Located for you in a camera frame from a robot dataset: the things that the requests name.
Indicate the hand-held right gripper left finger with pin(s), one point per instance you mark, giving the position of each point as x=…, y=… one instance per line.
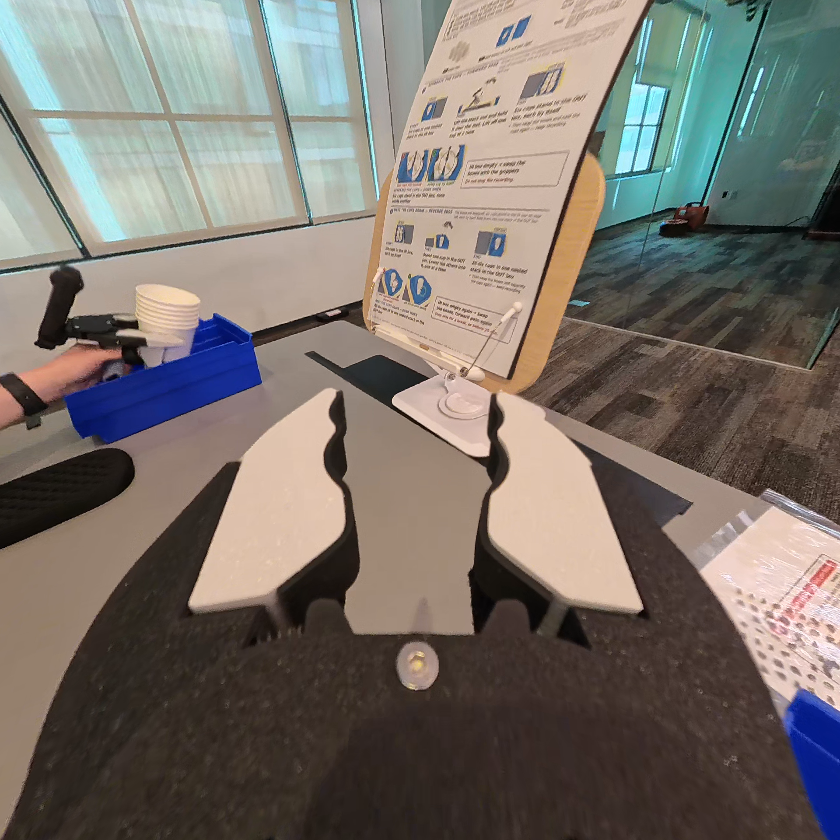
x=275, y=512

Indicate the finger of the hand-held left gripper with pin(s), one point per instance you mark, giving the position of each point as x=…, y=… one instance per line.
x=151, y=338

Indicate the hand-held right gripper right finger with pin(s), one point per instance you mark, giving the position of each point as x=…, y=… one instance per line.
x=558, y=518

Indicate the stack of white paper cups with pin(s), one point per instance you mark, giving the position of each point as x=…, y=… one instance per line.
x=167, y=308

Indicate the blue plastic bin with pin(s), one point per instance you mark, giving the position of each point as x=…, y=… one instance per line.
x=164, y=394
x=817, y=754

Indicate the person's left hand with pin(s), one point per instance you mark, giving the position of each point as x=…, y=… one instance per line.
x=79, y=371

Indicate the black wrist band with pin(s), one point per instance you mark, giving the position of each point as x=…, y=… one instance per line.
x=23, y=394

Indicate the black rounded mesh object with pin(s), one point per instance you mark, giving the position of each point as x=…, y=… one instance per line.
x=59, y=485

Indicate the black floor device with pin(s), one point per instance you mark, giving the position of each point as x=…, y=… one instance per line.
x=334, y=313

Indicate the laminated printed paper sheet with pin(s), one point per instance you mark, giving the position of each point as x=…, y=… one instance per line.
x=774, y=564

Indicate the white printed instruction sheet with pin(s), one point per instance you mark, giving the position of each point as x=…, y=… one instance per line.
x=492, y=197

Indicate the red equipment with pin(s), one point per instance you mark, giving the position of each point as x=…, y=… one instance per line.
x=689, y=216

